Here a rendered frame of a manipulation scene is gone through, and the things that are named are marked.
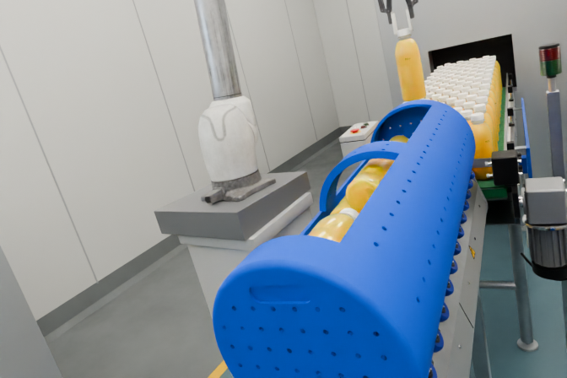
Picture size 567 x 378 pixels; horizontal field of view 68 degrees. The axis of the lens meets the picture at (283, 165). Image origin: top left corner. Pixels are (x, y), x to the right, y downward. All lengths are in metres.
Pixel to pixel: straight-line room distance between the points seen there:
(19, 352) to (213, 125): 1.22
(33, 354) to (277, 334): 1.57
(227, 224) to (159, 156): 2.71
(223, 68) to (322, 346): 1.08
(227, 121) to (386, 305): 0.87
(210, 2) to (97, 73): 2.25
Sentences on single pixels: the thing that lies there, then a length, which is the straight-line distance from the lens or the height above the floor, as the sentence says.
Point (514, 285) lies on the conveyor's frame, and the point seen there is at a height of 0.31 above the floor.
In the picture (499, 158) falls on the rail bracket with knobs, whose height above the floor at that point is 1.00.
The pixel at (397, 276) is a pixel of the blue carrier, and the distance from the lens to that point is 0.54.
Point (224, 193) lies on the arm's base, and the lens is 1.27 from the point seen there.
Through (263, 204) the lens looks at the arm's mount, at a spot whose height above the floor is 1.06.
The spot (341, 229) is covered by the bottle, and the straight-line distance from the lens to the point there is 0.63.
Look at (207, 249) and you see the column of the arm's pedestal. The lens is 1.33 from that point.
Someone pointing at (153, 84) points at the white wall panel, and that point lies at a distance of 3.90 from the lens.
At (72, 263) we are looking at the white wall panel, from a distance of 3.47.
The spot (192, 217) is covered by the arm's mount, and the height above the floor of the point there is 1.06.
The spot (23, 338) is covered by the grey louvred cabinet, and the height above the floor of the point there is 0.66.
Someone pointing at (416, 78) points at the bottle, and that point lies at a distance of 1.36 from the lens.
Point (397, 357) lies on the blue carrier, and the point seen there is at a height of 1.12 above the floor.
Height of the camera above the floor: 1.46
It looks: 15 degrees down
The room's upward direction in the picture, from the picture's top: 14 degrees counter-clockwise
